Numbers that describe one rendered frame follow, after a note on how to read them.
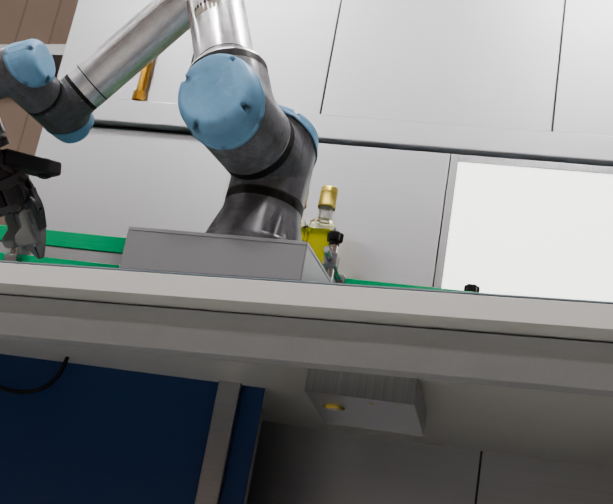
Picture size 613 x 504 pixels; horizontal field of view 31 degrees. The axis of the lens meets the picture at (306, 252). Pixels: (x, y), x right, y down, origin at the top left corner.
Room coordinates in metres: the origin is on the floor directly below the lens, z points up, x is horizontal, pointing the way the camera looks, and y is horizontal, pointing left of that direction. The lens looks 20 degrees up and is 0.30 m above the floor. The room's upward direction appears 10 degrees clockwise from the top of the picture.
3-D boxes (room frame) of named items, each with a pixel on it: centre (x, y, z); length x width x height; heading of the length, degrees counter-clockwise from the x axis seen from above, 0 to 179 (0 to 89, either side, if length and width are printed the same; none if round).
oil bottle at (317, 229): (1.98, -0.02, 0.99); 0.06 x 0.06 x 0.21; 76
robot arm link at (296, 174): (1.48, 0.07, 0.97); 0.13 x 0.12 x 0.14; 153
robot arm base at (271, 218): (1.48, 0.07, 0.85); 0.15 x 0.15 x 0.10
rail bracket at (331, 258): (1.85, -0.05, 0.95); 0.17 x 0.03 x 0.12; 167
